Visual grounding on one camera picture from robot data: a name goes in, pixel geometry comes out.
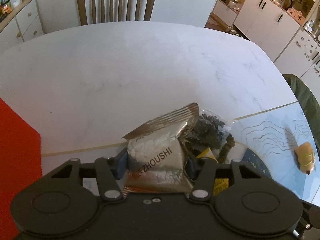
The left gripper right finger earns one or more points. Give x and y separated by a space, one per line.
202 172

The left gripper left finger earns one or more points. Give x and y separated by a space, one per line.
108 172

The silver foil snack bag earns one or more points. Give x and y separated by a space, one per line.
156 153

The hotdog plush toy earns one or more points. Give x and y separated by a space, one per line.
306 157

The red cardboard box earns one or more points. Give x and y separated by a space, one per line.
20 163

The green jacket on chair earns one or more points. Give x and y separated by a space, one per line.
308 103

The wooden dining chair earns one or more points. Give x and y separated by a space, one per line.
102 11

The white sideboard cabinet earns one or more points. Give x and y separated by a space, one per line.
19 23

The white wall cabinet unit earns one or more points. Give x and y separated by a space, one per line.
270 24

